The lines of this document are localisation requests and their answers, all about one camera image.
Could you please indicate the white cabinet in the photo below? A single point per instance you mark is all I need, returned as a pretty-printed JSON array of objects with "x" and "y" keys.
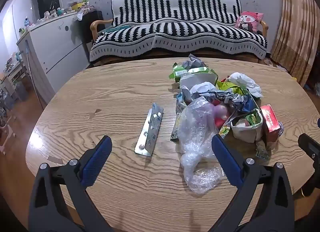
[{"x": 57, "y": 44}]

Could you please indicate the pink red round packet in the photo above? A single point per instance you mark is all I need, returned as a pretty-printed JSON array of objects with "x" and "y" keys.
[{"x": 221, "y": 113}]

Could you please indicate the cluttered white shelf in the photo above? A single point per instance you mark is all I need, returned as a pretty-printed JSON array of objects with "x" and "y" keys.
[{"x": 12, "y": 71}]

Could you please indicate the beige patterned curtain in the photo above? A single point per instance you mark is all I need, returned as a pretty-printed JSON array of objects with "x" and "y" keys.
[{"x": 292, "y": 21}]

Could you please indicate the yellow green wrapper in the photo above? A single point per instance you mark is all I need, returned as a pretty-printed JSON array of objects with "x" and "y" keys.
[{"x": 231, "y": 88}]

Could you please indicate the green snack wrapper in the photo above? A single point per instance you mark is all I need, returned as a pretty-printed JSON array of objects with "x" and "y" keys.
[{"x": 195, "y": 71}]

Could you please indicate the silver blister pack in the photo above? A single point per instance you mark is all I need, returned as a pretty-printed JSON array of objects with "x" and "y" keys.
[{"x": 150, "y": 129}]

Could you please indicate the teal packet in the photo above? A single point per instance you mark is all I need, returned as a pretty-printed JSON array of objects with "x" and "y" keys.
[{"x": 117, "y": 28}]

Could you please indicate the small patterned wrapper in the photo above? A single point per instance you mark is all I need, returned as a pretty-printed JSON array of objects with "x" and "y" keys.
[{"x": 262, "y": 150}]

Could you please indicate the yellow container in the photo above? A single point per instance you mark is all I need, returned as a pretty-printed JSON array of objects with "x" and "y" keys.
[{"x": 77, "y": 5}]

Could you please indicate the grey foil bag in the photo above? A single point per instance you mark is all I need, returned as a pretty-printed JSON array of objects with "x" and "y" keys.
[{"x": 197, "y": 80}]

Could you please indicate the pink plush pillow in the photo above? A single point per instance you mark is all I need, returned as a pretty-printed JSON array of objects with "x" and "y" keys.
[{"x": 247, "y": 20}]

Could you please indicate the red cardboard box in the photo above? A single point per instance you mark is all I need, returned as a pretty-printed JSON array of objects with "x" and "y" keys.
[{"x": 270, "y": 119}]

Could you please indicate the teal bottle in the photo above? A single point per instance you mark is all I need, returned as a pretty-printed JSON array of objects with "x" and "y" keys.
[{"x": 59, "y": 11}]

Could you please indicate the green toy figure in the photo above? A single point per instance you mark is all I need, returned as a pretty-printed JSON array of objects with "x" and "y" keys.
[{"x": 22, "y": 31}]

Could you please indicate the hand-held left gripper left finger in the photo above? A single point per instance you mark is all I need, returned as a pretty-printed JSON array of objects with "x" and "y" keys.
[{"x": 97, "y": 161}]

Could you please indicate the white paper cup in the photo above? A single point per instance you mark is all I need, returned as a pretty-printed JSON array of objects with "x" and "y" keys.
[{"x": 246, "y": 131}]

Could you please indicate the blue toy figure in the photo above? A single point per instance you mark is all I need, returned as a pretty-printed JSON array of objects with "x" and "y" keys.
[{"x": 26, "y": 21}]

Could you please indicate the white slipper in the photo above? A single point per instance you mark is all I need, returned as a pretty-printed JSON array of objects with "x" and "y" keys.
[{"x": 268, "y": 62}]

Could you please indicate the small red wrapper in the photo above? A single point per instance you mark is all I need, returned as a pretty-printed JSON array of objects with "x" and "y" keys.
[{"x": 224, "y": 79}]

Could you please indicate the black white striped sofa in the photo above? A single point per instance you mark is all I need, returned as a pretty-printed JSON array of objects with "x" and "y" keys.
[{"x": 175, "y": 31}]

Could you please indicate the clear plastic bag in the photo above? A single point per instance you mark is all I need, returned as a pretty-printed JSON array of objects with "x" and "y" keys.
[{"x": 197, "y": 131}]

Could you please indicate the white plastic stool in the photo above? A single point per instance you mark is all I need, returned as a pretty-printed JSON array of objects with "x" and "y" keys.
[{"x": 7, "y": 131}]

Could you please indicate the long blue white wrapper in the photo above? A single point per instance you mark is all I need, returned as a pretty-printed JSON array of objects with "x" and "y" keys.
[{"x": 178, "y": 111}]

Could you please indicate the white tissue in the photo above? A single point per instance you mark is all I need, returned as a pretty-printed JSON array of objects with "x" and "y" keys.
[{"x": 246, "y": 83}]

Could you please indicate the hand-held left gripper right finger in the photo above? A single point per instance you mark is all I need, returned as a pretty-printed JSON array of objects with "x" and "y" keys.
[{"x": 227, "y": 161}]

